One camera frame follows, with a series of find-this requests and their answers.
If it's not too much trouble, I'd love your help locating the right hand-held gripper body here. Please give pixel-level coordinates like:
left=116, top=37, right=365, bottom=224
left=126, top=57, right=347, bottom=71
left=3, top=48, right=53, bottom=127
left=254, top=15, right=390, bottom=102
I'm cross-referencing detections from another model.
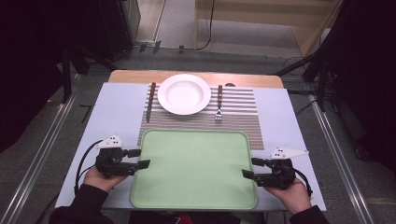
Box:
left=253, top=147, right=310, bottom=190

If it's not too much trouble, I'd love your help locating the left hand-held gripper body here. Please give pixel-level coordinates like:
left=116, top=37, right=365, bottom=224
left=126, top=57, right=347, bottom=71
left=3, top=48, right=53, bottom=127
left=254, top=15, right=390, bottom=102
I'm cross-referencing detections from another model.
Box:
left=94, top=133, right=139, bottom=179

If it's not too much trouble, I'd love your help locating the green plastic tray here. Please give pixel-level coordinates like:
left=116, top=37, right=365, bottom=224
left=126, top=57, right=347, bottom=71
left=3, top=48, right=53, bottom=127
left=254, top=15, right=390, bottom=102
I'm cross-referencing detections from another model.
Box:
left=130, top=129, right=259, bottom=210

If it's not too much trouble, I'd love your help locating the white plate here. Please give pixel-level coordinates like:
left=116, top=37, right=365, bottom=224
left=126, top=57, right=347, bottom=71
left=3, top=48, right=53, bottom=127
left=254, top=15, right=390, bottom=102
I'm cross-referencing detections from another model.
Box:
left=157, top=73, right=212, bottom=116

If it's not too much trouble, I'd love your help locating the person's left hand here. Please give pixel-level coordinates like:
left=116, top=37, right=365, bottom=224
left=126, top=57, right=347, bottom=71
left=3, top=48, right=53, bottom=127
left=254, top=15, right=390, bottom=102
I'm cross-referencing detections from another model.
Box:
left=83, top=166, right=127, bottom=193

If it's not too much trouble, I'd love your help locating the person's right hand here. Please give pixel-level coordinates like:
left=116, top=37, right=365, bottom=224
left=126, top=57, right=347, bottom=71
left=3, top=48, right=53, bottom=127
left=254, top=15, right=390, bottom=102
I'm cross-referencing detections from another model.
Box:
left=264, top=178, right=313, bottom=216

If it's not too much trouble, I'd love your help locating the striped brown placemat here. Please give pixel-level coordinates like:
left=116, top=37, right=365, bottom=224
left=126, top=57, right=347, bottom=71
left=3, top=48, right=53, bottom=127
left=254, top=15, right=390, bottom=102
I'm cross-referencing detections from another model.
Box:
left=136, top=83, right=265, bottom=151

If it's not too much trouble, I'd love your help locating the black metal stand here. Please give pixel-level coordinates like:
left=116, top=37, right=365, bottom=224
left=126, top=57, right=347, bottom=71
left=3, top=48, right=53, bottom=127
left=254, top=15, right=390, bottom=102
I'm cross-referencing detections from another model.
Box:
left=60, top=43, right=120, bottom=105
left=274, top=31, right=339, bottom=113

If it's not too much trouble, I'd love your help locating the dark curtain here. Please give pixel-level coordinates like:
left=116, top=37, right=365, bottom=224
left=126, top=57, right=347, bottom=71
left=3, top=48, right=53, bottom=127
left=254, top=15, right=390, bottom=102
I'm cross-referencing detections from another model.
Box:
left=326, top=0, right=396, bottom=174
left=0, top=0, right=106, bottom=153

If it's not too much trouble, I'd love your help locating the black cabinet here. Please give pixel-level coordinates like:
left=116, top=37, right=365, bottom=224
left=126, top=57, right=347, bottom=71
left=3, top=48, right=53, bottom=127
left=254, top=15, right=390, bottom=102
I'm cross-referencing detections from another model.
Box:
left=96, top=0, right=141, bottom=62

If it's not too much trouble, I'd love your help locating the wooden platform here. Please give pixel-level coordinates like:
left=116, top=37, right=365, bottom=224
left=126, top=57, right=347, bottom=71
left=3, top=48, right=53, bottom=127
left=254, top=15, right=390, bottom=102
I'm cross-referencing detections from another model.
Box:
left=194, top=0, right=344, bottom=58

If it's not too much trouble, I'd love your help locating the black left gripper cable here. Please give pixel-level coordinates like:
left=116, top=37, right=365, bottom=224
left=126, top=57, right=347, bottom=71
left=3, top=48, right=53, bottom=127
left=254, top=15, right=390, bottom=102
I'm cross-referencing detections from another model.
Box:
left=74, top=139, right=104, bottom=195

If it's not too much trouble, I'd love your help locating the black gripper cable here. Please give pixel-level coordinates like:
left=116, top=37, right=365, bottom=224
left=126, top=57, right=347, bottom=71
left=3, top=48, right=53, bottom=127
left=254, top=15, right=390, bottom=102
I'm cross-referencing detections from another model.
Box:
left=293, top=169, right=314, bottom=198
left=74, top=139, right=104, bottom=195

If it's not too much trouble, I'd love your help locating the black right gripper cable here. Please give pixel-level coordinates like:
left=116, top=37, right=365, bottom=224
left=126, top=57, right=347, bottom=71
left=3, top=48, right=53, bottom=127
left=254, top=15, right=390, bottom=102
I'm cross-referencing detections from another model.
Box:
left=293, top=169, right=314, bottom=198

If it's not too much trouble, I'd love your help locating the metal floor rail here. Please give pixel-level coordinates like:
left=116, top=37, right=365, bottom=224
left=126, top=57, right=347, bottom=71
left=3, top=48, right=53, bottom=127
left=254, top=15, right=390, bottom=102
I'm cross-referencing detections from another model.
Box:
left=307, top=92, right=376, bottom=224
left=0, top=92, right=78, bottom=224

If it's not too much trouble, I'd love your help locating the wooden-handled fork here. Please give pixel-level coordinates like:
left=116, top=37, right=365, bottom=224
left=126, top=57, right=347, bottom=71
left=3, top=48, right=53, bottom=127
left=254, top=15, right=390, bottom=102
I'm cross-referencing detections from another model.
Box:
left=215, top=84, right=224, bottom=122

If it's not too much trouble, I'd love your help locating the black floor cable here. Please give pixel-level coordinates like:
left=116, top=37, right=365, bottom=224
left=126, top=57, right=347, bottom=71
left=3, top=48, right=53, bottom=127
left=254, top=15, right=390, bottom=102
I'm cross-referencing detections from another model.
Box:
left=195, top=0, right=217, bottom=51

